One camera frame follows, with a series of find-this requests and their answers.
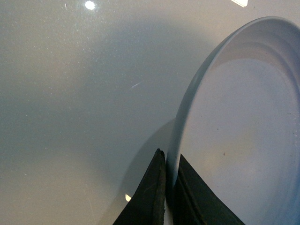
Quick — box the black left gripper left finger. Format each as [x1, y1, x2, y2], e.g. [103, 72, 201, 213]
[114, 149, 166, 225]

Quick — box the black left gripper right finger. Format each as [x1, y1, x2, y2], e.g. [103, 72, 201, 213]
[172, 155, 244, 225]

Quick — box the light blue plate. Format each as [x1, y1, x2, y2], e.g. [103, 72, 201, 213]
[166, 17, 300, 225]

